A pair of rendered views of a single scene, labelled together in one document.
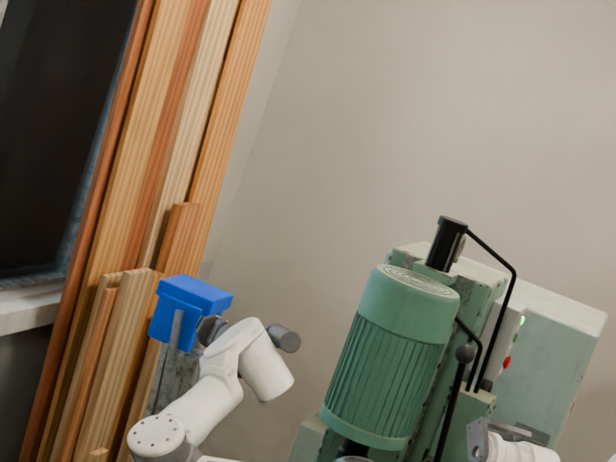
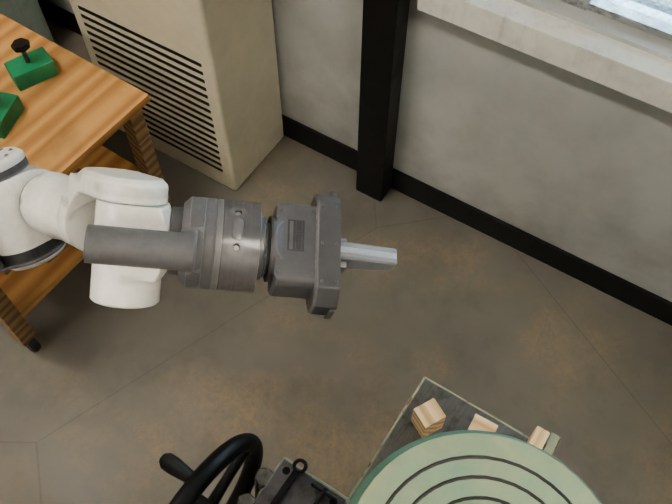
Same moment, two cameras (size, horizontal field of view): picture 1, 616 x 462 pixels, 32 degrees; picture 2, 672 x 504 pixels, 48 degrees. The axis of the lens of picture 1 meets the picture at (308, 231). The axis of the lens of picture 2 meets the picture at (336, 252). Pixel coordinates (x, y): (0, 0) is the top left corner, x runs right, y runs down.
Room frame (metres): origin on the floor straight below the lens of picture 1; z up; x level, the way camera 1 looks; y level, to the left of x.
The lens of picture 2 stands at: (1.90, -0.32, 1.96)
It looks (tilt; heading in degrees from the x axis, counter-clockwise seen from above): 58 degrees down; 106
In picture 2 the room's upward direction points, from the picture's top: straight up
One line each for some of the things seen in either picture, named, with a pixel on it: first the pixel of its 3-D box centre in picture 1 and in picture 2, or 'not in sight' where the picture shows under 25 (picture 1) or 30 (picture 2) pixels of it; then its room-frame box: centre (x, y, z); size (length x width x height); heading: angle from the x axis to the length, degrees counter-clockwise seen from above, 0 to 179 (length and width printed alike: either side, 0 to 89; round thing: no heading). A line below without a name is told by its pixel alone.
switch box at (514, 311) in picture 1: (497, 338); not in sight; (2.22, -0.45, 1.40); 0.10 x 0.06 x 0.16; 162
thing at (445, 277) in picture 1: (439, 260); not in sight; (2.09, -0.27, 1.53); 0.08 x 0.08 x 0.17; 72
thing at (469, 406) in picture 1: (464, 425); not in sight; (2.12, -0.43, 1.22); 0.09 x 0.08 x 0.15; 162
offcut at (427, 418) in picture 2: not in sight; (428, 418); (1.92, 0.08, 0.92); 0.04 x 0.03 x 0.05; 44
